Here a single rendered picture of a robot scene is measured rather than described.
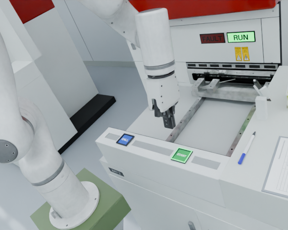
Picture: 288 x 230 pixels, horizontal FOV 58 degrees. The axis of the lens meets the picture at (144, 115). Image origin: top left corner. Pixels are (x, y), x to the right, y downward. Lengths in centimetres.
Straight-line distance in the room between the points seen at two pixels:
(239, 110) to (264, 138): 37
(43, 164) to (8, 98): 22
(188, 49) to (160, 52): 70
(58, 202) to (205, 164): 48
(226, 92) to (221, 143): 28
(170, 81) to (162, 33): 13
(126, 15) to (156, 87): 21
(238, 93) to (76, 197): 80
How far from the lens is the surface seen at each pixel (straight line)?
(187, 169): 84
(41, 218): 106
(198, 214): 105
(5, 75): 71
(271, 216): 84
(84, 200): 95
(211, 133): 115
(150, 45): 66
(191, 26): 129
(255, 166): 82
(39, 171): 83
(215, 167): 84
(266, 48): 121
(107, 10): 63
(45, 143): 85
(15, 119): 71
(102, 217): 92
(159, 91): 69
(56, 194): 88
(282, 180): 78
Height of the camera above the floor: 159
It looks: 34 degrees down
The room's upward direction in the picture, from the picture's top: 22 degrees counter-clockwise
